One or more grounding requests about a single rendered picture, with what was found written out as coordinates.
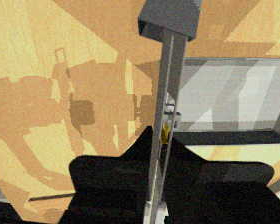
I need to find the light wooden board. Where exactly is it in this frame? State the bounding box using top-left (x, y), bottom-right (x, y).
top-left (28, 193), bottom-right (75, 224)

